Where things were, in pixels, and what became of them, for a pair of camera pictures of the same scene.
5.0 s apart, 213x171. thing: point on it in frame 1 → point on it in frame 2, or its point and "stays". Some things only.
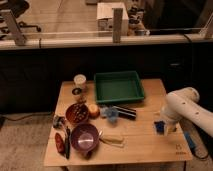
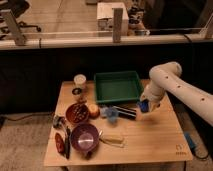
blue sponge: (160, 127) → (144, 105)
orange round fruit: (94, 111) stays
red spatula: (60, 143) stays
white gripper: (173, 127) → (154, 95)
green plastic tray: (117, 86) stays
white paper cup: (80, 80) stays
